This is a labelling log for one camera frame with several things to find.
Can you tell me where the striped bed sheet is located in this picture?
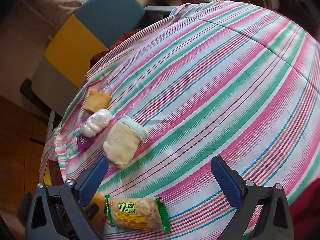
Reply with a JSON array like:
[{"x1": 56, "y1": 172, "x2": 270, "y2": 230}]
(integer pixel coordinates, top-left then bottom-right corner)
[{"x1": 40, "y1": 2, "x2": 319, "y2": 239}]

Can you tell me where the dark red cloth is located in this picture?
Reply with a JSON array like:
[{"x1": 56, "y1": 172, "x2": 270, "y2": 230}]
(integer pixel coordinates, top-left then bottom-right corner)
[{"x1": 89, "y1": 28, "x2": 142, "y2": 68}]

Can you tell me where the Weidan cracker packet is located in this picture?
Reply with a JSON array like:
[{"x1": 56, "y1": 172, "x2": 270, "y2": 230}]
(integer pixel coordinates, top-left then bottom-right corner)
[{"x1": 105, "y1": 195, "x2": 170, "y2": 233}]

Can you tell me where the beige knitted sock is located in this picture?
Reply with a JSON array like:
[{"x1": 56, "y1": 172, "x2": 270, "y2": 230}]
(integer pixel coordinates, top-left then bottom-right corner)
[{"x1": 103, "y1": 115, "x2": 149, "y2": 169}]

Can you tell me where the grey yellow blue headboard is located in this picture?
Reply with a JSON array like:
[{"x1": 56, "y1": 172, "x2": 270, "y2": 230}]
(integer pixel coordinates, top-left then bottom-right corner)
[{"x1": 31, "y1": 0, "x2": 146, "y2": 115}]

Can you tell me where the purple snack sachet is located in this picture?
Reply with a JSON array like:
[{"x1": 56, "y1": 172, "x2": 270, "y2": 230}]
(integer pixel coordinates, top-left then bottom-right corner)
[{"x1": 76, "y1": 133, "x2": 95, "y2": 152}]

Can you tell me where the large yellow sponge block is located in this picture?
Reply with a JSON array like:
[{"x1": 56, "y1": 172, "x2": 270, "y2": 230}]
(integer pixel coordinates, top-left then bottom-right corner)
[{"x1": 82, "y1": 191, "x2": 106, "y2": 230}]

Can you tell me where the small yellow sponge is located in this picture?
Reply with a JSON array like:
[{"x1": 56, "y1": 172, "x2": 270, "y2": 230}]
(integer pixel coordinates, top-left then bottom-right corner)
[{"x1": 82, "y1": 90, "x2": 112, "y2": 114}]

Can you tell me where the pink patterned curtain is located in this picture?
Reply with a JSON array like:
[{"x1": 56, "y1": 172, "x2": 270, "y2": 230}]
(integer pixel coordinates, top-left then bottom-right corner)
[{"x1": 12, "y1": 0, "x2": 86, "y2": 40}]

